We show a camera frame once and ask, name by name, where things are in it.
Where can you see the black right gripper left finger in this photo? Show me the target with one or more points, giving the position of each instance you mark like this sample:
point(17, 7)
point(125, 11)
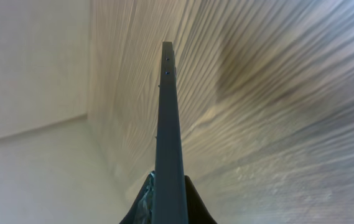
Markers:
point(141, 210)

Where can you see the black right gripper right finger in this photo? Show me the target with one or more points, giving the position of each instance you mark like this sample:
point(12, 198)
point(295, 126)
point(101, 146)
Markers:
point(197, 211)

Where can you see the blue Galaxy smartphone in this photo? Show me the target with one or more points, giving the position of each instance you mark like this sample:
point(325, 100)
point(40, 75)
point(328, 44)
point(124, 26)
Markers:
point(170, 203)

